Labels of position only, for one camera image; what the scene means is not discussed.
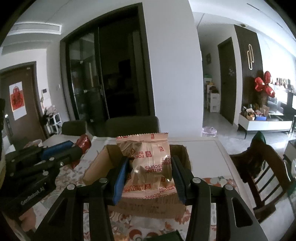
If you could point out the white low tv cabinet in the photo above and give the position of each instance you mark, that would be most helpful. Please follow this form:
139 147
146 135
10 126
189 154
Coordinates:
268 125

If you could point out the brown cardboard box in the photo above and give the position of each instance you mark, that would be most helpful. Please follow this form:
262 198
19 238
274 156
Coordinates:
157 199

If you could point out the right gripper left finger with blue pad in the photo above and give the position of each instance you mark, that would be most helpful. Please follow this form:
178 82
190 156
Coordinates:
64 220

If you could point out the white storage boxes stack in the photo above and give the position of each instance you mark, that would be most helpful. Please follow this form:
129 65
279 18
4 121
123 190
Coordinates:
211 96

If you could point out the gold clip wall decoration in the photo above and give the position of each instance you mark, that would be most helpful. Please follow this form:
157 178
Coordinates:
250 57

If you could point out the fortune biscuits packet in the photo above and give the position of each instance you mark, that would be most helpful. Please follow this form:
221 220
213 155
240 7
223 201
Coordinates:
151 174

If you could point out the red gold candy packet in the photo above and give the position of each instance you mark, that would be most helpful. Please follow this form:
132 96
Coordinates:
84 143

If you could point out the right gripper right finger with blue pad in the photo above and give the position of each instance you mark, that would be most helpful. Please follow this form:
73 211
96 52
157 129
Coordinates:
234 220

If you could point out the red bow balloon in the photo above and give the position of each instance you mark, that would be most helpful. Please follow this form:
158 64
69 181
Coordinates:
263 84

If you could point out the dark hallway door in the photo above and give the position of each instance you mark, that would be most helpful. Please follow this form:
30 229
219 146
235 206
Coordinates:
228 80

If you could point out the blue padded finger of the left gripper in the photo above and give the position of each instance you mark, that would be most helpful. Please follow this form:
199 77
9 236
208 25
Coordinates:
58 148

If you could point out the dark upholstered chair middle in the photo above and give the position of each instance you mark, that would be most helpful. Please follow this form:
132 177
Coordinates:
132 125

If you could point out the brown entrance door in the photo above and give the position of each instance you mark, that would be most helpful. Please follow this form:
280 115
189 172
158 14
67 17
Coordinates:
28 128

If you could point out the left hand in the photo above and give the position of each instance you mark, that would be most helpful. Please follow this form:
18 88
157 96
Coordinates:
27 220

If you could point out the black glass sliding door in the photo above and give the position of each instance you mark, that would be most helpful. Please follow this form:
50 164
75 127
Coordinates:
106 71

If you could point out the dark upholstered chair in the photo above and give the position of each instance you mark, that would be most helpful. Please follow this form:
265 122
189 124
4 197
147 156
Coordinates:
132 125
74 128

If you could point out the dark upholstered chair left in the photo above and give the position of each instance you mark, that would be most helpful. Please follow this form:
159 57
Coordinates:
74 128

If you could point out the white small shelf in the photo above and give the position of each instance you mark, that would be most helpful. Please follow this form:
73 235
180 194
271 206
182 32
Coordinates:
55 124

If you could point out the red fu door poster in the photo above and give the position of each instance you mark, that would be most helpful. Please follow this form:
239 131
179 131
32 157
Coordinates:
17 100

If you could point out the dark wooden chair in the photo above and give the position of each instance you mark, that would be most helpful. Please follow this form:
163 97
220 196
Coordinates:
266 174

